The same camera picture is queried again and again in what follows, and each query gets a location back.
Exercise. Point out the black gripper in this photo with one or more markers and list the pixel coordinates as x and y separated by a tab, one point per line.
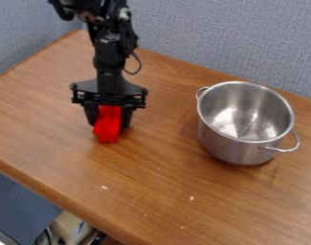
109	89

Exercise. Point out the red plastic block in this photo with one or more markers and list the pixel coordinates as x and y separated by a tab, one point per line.
107	124

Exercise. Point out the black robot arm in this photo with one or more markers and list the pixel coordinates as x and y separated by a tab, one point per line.
109	21

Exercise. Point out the stainless steel pot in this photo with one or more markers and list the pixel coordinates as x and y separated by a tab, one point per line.
246	123

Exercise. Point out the beige box under table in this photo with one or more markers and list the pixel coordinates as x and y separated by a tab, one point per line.
71	229

